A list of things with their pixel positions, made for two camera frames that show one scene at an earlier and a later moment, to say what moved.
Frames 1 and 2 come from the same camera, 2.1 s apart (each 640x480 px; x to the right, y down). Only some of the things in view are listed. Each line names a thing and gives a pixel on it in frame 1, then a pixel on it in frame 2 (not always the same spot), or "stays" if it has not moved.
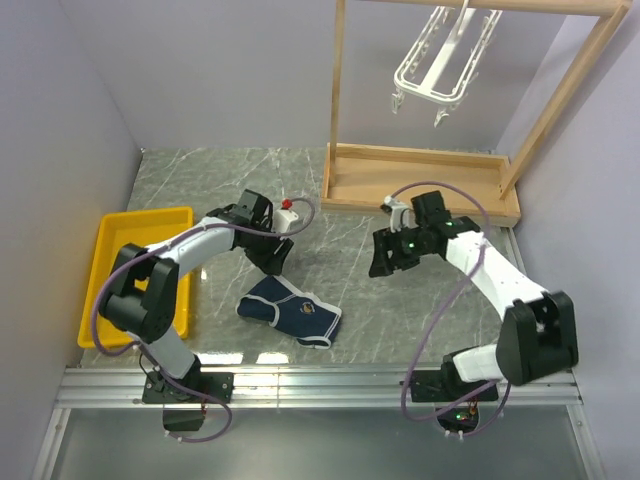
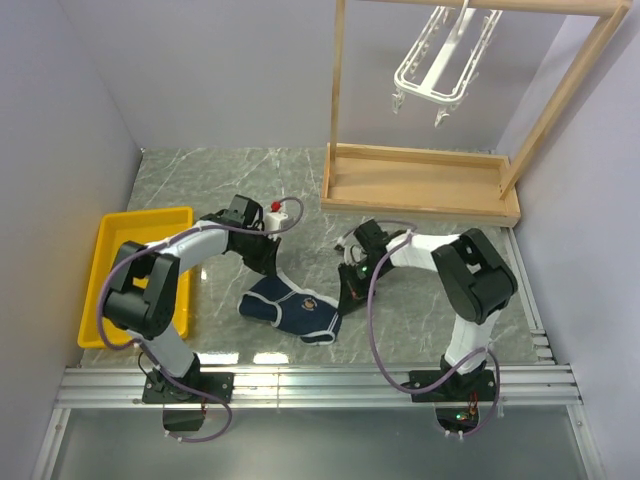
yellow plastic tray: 138,227 stays
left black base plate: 218,385 stays
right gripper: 384,241 → 353,293
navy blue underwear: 309,319 stays
